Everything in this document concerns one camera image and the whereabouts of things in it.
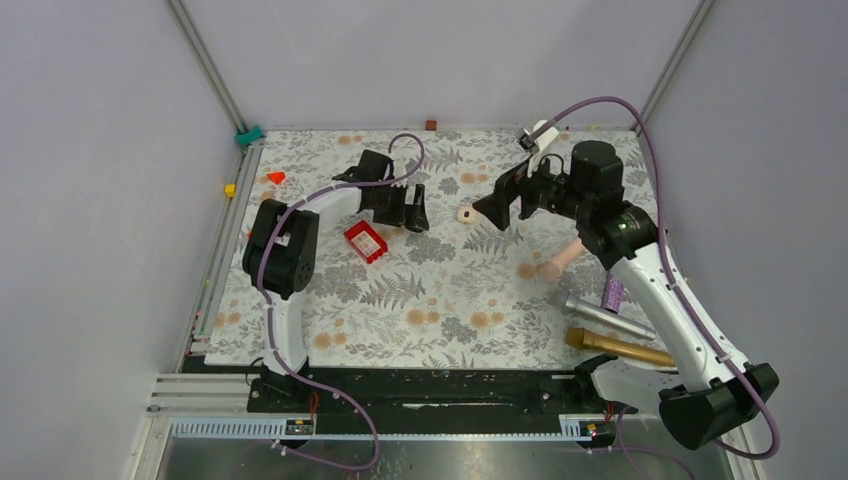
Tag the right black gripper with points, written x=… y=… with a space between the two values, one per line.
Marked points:
x=496 y=207

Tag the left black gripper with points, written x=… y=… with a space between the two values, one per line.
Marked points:
x=404 y=214

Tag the beige earbud charging case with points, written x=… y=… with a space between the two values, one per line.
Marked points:
x=466 y=215

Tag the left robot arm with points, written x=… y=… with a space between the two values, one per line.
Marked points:
x=281 y=253

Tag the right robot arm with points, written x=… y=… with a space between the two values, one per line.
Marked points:
x=716 y=389

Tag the floral patterned mat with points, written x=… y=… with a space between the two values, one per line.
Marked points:
x=456 y=296

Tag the red plastic basket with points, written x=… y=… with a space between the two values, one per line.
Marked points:
x=366 y=241

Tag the pink toy microphone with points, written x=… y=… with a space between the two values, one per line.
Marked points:
x=553 y=268

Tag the silver microphone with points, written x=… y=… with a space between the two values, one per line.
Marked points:
x=572 y=303

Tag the orange triangle block upper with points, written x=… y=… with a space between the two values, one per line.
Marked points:
x=276 y=177

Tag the purple glitter microphone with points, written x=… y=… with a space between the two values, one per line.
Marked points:
x=613 y=294

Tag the gold microphone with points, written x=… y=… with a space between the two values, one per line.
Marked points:
x=583 y=339

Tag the teal block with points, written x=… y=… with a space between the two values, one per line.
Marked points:
x=248 y=137

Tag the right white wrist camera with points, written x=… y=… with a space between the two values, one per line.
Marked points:
x=536 y=140

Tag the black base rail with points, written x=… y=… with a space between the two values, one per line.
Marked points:
x=427 y=402

